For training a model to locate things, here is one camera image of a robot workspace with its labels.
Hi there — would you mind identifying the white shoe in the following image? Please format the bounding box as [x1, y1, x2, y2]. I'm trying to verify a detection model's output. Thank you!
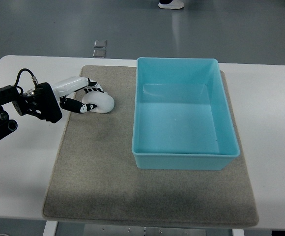
[158, 0, 185, 10]

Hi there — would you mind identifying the upper metal floor plate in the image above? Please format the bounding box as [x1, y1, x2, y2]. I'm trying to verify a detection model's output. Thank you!
[94, 40, 107, 48]

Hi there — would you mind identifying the grey felt mat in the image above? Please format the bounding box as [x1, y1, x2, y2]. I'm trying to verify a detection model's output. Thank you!
[42, 65, 259, 228]

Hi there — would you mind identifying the lower metal floor plate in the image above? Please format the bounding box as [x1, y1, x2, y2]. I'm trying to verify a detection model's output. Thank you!
[93, 49, 106, 58]

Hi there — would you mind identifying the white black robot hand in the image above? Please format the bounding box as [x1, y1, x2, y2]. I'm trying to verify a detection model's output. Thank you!
[14, 76, 104, 123]

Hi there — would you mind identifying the white bunny head toy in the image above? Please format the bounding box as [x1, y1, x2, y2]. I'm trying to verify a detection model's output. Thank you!
[82, 91, 114, 113]

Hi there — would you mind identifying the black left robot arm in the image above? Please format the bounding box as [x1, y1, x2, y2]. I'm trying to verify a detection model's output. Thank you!
[0, 77, 104, 140]

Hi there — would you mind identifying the metal floor plate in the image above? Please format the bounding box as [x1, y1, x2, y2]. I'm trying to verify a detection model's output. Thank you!
[94, 40, 107, 48]
[93, 49, 106, 58]

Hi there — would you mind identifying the blue plastic box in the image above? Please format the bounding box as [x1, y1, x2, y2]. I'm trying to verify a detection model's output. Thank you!
[132, 58, 240, 171]

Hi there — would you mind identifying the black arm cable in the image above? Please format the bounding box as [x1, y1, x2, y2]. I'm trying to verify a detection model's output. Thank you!
[14, 68, 40, 94]

